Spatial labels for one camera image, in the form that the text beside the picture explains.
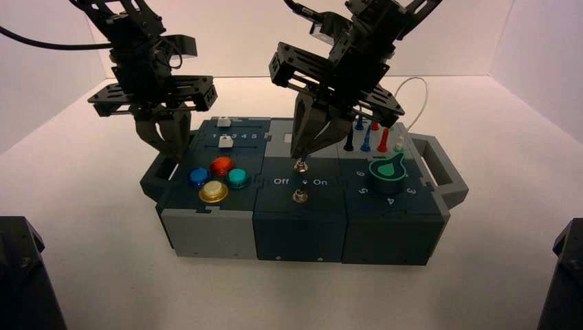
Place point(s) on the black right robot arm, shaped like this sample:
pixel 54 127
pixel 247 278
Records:
pixel 391 13

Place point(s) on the metal toggle switch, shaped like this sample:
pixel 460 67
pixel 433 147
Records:
pixel 299 196
pixel 299 167

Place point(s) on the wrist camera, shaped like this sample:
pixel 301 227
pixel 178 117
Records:
pixel 182 45
pixel 325 29

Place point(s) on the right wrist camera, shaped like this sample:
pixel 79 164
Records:
pixel 325 29

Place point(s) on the yellow push button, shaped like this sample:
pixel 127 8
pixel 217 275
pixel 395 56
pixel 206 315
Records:
pixel 213 191

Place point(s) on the green push button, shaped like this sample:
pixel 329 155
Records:
pixel 237 178

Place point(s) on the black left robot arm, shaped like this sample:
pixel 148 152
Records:
pixel 123 20

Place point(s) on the grey display window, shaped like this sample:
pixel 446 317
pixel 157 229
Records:
pixel 288 138

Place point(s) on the green rotary knob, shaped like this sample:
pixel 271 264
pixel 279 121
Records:
pixel 386 176

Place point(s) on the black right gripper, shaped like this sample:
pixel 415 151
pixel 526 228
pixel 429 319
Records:
pixel 355 68

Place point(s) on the red push button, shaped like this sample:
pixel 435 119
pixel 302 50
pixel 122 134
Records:
pixel 222 165

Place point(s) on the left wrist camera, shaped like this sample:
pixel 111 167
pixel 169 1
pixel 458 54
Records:
pixel 182 45

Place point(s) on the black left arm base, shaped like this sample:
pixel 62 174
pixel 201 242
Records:
pixel 23 282

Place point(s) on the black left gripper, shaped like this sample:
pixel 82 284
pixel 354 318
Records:
pixel 141 91

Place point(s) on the white slider knob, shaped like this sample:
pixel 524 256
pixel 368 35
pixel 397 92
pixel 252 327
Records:
pixel 223 121
pixel 226 142

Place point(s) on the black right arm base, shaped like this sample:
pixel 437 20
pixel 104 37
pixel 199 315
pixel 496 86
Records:
pixel 564 282

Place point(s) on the dark green grey control box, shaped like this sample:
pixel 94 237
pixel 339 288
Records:
pixel 296 227

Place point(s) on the blue push button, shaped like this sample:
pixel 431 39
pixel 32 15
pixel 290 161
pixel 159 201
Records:
pixel 199 177

